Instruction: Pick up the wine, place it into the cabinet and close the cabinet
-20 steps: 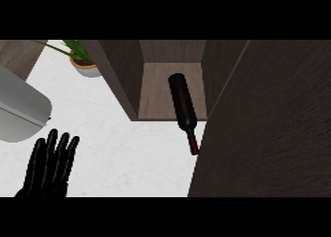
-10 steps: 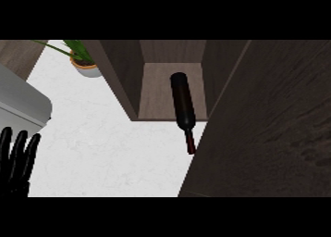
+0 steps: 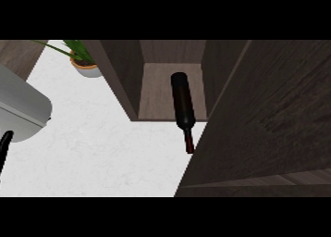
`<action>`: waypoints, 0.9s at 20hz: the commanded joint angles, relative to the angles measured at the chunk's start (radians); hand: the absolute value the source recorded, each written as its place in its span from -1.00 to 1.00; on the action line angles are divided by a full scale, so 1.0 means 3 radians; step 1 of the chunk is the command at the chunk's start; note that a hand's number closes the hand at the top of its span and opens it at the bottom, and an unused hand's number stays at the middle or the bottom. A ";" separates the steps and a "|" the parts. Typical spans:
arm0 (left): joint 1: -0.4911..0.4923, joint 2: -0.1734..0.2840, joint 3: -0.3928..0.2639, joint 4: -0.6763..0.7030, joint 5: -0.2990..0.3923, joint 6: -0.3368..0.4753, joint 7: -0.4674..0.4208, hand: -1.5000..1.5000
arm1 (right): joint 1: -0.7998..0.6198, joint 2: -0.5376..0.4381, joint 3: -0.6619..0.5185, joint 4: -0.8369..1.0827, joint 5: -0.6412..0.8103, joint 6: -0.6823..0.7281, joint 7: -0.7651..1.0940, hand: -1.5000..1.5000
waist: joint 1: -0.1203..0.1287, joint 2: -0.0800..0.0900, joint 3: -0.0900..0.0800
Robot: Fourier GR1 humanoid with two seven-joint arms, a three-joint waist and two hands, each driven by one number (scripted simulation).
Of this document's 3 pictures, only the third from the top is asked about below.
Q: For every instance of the brown wooden cabinet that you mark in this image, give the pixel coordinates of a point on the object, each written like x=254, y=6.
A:
x=127, y=77

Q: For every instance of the dark wine bottle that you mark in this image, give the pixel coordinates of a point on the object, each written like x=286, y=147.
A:
x=182, y=98

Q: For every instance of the brown wooden cabinet door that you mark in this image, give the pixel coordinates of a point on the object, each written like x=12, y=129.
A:
x=272, y=117

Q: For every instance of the grey rounded appliance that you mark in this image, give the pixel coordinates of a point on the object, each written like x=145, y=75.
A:
x=14, y=102

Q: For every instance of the brown wooden panel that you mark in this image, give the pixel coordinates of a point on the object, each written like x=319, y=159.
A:
x=15, y=54

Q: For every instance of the green potted plant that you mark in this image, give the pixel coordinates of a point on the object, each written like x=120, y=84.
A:
x=83, y=60

